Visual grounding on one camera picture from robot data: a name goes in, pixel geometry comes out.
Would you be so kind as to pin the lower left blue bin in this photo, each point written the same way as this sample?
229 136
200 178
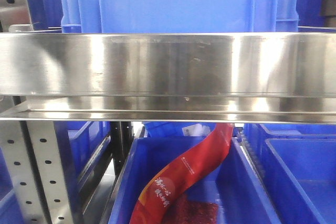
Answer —
88 140

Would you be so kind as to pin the lower right blue bin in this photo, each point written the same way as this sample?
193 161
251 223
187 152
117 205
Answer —
297 165

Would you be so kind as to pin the stainless steel shelf beam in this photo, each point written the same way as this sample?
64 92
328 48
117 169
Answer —
228 77

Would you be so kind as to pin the red snack package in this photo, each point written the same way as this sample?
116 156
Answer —
181 174

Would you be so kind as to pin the upper blue crate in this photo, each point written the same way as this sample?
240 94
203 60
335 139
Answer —
178 16

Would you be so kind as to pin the perforated steel shelf post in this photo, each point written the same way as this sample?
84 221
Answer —
41 166

